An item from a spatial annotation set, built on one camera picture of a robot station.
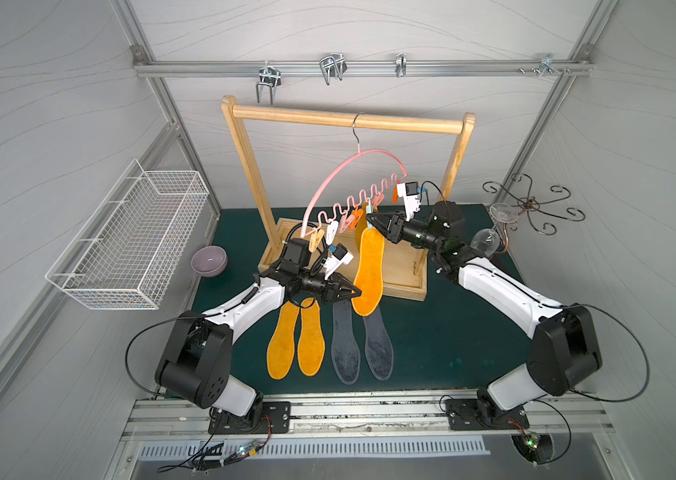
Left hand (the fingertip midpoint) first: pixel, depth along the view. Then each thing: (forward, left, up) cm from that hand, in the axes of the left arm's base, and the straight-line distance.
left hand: (358, 295), depth 76 cm
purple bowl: (+20, +51, -15) cm, 57 cm away
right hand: (+14, -2, +15) cm, 21 cm away
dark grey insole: (-8, -6, -18) cm, 21 cm away
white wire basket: (+3, +55, +13) cm, 56 cm away
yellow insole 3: (+4, -3, +5) cm, 7 cm away
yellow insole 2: (-6, +13, -18) cm, 23 cm away
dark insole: (-7, +3, -18) cm, 20 cm away
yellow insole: (-9, +22, -18) cm, 29 cm away
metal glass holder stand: (+52, -58, -12) cm, 79 cm away
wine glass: (+16, -36, +3) cm, 40 cm away
